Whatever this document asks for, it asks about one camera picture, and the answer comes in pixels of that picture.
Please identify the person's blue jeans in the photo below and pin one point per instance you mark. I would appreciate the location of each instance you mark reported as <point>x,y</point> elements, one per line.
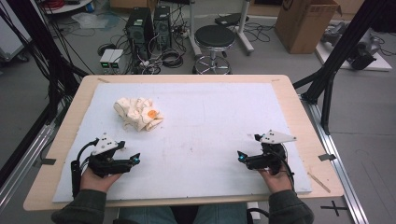
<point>146,216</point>

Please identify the person's left hand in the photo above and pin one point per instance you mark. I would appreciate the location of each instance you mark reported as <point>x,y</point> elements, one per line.
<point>93,182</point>

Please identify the black tape piece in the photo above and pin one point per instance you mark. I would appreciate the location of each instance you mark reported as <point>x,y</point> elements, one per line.
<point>48,161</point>
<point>327,157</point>

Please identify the person's right hand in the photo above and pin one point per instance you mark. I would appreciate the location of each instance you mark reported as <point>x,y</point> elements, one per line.
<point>280,183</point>

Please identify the narrow black computer tower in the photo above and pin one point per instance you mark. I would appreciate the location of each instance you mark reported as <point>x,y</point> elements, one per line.
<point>162,25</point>

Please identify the white floor board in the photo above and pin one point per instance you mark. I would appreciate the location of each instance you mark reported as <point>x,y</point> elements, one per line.
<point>379,63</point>

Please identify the thin wooden stick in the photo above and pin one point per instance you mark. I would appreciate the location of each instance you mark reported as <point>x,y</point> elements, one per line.
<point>319,182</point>

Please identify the grey and black robot parts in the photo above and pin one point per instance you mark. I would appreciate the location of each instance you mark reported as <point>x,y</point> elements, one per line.
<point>362,53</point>

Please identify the black tape cross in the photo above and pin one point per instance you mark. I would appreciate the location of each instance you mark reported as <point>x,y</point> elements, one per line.
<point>333,207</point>

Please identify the brown cardboard box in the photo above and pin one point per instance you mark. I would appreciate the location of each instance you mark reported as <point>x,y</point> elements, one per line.
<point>302,28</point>

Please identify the black round stool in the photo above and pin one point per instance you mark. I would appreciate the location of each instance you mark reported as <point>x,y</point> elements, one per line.
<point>214,37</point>

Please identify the aluminium rail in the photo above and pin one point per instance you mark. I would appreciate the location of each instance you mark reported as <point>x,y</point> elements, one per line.
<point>28,155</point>
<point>339,174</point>

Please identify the white metal stand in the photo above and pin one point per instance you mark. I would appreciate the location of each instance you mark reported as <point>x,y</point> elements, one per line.
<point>246,40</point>

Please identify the cream printed cloth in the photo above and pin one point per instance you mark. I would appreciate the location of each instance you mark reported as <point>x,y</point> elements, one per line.
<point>134,115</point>

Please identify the white power supply box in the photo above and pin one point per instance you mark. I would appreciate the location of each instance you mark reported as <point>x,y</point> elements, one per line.
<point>106,57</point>
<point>117,57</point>

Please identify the white round table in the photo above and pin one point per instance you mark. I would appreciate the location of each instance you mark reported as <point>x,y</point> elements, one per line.
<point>71,6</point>

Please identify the black flat case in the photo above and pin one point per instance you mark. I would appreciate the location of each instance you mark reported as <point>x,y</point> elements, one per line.
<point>229,19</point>

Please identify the white power strip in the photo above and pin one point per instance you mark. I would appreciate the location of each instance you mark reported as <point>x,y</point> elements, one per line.
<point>252,210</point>

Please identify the clear plastic sheet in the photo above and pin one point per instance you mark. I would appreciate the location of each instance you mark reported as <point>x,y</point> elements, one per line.
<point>93,20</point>

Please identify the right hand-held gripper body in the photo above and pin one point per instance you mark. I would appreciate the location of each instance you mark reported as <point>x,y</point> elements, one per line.
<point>267,160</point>

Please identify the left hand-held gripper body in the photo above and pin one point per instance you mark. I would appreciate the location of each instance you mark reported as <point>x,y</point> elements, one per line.
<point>106,165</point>

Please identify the wide black computer tower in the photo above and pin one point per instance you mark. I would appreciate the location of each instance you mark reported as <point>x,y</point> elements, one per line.
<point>138,28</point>

